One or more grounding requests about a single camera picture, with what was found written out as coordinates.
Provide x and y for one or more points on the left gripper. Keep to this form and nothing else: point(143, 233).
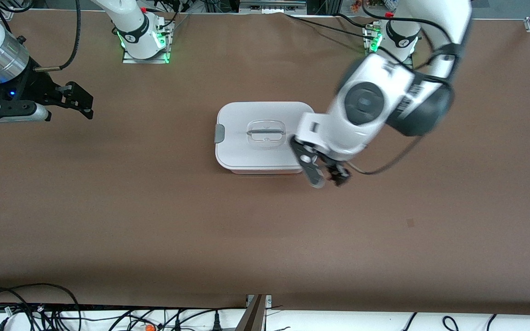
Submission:
point(339, 174)

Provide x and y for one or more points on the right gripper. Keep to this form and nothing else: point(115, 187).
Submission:
point(36, 85)

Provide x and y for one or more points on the white box lid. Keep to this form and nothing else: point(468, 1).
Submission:
point(237, 151)

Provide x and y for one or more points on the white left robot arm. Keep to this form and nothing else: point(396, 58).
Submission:
point(371, 101)

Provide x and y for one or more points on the pink plastic box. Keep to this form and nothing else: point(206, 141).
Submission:
point(265, 171)

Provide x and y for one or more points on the white ledge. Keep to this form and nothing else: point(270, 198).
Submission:
point(338, 322)

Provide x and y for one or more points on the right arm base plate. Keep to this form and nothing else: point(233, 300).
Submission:
point(129, 60)

